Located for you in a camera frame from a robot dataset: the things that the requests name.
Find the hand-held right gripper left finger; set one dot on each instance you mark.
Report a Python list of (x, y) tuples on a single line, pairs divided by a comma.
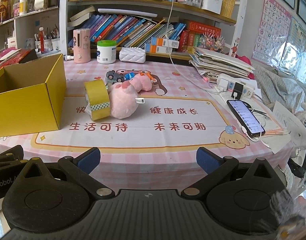
[(89, 158)]

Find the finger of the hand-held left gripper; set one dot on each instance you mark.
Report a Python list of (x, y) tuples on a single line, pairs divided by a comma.
[(9, 155)]

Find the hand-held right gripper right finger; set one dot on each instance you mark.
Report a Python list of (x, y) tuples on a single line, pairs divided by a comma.
[(205, 160)]

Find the yellow cardboard box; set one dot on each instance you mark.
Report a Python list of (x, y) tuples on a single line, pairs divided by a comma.
[(30, 105)]

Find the yellow tape roll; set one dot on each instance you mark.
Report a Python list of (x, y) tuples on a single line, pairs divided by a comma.
[(98, 97)]

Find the large pink plush pig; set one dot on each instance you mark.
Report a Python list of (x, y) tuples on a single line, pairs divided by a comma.
[(123, 102)]

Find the grey toy car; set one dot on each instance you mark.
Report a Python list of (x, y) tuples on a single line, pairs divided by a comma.
[(113, 76)]

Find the blue crinkled wrapper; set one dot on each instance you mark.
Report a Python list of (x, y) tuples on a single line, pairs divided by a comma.
[(129, 76)]

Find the small pink plush pig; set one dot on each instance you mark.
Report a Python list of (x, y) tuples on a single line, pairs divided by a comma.
[(143, 83)]

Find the small orange toy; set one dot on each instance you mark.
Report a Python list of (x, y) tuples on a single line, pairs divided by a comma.
[(145, 74)]

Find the black smartphone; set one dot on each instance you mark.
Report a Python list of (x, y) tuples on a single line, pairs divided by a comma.
[(245, 117)]

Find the black charger plug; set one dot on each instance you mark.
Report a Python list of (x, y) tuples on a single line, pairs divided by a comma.
[(237, 88)]

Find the white power strip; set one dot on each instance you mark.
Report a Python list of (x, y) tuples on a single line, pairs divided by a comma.
[(225, 82)]

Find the red envelopes pile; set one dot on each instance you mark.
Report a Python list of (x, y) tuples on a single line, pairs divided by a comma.
[(10, 57)]

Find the stack of papers and booklets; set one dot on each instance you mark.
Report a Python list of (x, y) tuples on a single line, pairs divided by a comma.
[(217, 62)]

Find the small clear spray bottle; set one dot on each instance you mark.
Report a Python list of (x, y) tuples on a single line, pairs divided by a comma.
[(68, 58)]

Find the white jar green lid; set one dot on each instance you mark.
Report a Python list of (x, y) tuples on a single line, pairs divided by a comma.
[(106, 52)]

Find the grey blanket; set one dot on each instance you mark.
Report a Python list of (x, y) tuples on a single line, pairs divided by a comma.
[(280, 82)]

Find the white quilted purse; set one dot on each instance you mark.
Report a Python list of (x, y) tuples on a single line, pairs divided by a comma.
[(132, 54)]

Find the pink cartoon bottle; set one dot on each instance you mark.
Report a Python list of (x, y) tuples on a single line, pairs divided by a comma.
[(81, 45)]

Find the white pen cups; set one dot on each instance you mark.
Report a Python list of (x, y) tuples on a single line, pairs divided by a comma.
[(46, 43)]

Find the orange and blue small boxes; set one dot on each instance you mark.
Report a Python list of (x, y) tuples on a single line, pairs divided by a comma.
[(163, 44)]

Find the white cubby shelf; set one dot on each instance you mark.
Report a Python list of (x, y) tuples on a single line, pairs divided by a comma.
[(23, 25)]

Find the red boxed book set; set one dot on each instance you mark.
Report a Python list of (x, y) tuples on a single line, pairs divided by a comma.
[(202, 28)]

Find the row of slanted picture books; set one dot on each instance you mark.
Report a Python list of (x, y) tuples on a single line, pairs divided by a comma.
[(133, 31)]

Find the white bookshelf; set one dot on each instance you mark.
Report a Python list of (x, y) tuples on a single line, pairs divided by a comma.
[(63, 17)]

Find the pink alphabet poster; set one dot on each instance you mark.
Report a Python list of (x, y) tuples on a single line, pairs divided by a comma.
[(271, 30)]

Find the white bottle yellow label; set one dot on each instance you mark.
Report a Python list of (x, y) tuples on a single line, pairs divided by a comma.
[(23, 5)]

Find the white rolled tube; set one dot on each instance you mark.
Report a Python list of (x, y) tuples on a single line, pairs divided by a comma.
[(128, 12)]

